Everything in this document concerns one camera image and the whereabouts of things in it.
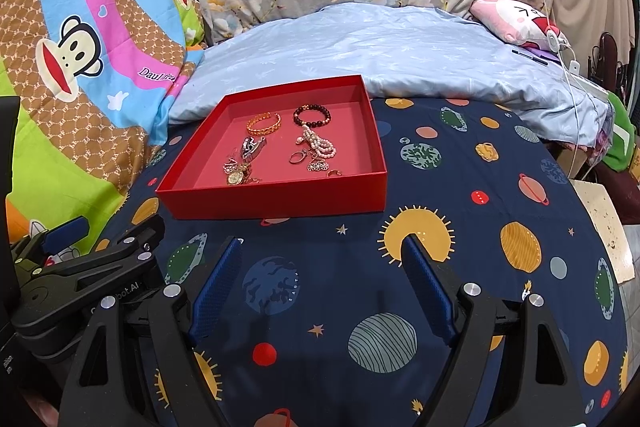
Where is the red cardboard box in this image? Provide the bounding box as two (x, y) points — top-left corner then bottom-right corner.
(155, 75), (389, 220)

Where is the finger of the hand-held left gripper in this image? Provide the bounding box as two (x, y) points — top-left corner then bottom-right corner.
(10, 216), (92, 265)
(65, 213), (167, 273)

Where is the silver wristwatch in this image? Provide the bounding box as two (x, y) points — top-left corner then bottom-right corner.
(241, 136), (269, 160)

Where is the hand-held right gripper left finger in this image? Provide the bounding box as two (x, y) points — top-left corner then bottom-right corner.
(57, 236), (244, 427)

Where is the colourful monkey print blanket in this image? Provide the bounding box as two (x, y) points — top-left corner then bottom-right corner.
(0, 0), (207, 258)

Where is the light blue quilt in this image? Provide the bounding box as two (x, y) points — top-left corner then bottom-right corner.
(167, 3), (614, 144)

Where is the dark bead bracelet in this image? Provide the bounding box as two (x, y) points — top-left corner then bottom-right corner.
(293, 104), (332, 128)

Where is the white pearl bracelet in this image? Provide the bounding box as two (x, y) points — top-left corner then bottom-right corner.
(295, 129), (337, 160)

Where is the gold chain bracelet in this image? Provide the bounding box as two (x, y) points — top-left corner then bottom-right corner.
(246, 112), (282, 136)

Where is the pink cartoon pillow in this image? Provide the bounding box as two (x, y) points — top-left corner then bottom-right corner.
(468, 0), (569, 54)

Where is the navy planet print blanket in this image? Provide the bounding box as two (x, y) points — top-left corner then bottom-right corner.
(10, 96), (632, 427)

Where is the beige speckled board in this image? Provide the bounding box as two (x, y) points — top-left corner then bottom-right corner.
(571, 179), (637, 284)

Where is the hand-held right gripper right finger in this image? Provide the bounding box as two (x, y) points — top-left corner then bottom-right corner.
(401, 234), (586, 427)

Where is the green cloth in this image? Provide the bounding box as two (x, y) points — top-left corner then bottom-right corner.
(599, 91), (640, 174)

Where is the white cable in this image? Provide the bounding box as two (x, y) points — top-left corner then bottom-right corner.
(516, 0), (608, 170)

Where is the purple notebook with pen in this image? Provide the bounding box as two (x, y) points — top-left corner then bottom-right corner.
(511, 48), (557, 66)

